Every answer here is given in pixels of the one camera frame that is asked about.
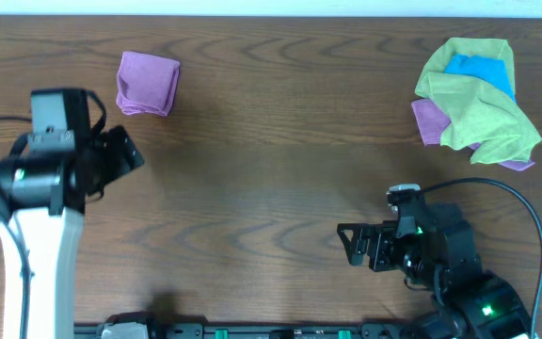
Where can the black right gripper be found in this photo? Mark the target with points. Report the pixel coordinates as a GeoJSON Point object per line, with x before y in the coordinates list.
{"type": "Point", "coordinates": [382, 235]}

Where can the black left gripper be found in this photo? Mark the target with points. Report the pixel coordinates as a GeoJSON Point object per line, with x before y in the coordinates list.
{"type": "Point", "coordinates": [126, 154]}

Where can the purple microfibre cloth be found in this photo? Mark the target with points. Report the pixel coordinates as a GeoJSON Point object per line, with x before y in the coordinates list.
{"type": "Point", "coordinates": [146, 84]}

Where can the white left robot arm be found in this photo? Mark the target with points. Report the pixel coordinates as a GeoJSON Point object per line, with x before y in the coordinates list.
{"type": "Point", "coordinates": [45, 182]}

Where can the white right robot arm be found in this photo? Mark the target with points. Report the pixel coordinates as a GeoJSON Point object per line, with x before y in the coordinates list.
{"type": "Point", "coordinates": [470, 302]}

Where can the green microfibre cloth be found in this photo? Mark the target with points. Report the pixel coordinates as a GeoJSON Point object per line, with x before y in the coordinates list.
{"type": "Point", "coordinates": [479, 112]}

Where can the blue microfibre cloth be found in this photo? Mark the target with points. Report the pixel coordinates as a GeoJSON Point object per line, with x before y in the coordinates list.
{"type": "Point", "coordinates": [488, 69]}

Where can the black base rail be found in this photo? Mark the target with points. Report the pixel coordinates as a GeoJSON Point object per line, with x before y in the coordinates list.
{"type": "Point", "coordinates": [166, 326]}

